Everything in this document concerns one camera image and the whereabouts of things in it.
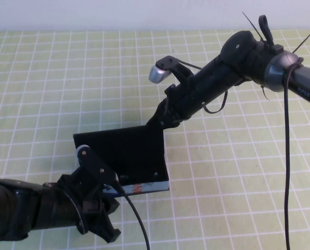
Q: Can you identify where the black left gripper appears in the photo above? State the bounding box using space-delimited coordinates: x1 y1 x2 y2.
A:
57 162 104 206

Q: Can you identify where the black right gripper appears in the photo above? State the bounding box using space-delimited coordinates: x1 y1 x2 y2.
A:
146 83 195 134

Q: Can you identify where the black printed glasses case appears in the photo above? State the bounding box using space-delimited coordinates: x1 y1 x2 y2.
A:
73 124 170 196

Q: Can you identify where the black zip tie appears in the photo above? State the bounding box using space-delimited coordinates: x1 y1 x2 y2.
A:
292 27 310 53
203 90 228 115
242 11 263 40
260 85 270 102

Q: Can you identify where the green checked tablecloth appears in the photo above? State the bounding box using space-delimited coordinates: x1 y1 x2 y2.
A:
0 30 310 250

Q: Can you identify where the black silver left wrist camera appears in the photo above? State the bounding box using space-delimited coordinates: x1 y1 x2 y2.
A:
75 143 120 188

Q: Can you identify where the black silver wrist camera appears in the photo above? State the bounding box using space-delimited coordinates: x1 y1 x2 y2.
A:
148 55 177 84
75 143 120 188

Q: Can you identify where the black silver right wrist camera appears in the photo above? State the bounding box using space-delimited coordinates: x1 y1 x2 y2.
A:
148 55 177 84

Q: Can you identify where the black right camera bracket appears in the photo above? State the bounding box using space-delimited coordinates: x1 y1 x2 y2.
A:
170 65 195 89

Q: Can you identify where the thin black camera cable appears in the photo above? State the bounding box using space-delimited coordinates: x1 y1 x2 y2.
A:
174 59 201 71
113 179 152 250

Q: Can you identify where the thick black hanging cable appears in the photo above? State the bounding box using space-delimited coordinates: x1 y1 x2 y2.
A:
282 58 303 250

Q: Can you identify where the black sleeved cable loop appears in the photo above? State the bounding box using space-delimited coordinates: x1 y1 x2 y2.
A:
258 15 276 49

